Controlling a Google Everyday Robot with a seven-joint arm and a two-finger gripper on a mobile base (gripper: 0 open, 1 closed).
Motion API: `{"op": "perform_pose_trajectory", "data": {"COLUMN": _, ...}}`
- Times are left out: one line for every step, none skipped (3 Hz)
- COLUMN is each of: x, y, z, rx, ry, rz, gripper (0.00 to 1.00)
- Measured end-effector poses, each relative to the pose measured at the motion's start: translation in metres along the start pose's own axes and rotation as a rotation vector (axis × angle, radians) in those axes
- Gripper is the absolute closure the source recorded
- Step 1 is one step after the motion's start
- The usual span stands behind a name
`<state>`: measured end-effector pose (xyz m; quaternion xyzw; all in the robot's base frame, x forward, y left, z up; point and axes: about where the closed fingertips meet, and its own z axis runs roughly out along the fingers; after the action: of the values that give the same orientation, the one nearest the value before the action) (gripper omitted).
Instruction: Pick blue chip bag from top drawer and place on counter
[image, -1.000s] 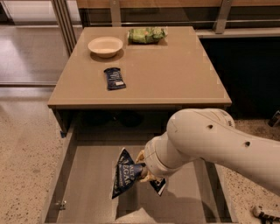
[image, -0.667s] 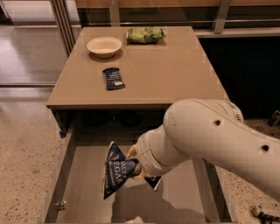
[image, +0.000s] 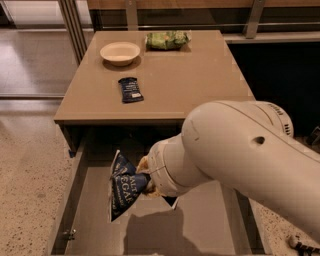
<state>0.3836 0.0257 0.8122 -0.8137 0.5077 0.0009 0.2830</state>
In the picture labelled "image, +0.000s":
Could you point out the green chip bag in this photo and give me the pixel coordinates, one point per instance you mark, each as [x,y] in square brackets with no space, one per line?
[167,40]

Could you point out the open grey top drawer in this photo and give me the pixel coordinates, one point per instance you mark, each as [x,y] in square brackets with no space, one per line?
[210,220]

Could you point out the blue kettle chip bag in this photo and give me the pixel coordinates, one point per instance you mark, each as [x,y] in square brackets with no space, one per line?
[125,185]

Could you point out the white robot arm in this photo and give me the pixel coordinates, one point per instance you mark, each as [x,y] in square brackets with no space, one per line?
[246,146]

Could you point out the tan cabinet counter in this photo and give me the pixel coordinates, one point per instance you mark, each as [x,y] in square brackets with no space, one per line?
[172,83]

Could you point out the white bowl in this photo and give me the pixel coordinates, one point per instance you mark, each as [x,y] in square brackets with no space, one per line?
[120,53]

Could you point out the dark object at right edge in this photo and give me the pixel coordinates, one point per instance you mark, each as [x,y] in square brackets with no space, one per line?
[314,137]

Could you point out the metal railing frame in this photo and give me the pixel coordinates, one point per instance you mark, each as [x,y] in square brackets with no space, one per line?
[241,21]

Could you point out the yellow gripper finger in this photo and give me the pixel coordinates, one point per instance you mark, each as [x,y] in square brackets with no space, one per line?
[143,165]
[151,191]

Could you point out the robot base part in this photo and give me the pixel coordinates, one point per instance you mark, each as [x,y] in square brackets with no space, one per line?
[302,249]

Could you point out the small dark blue snack pack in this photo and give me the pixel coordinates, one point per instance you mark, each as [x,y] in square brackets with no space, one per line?
[130,90]

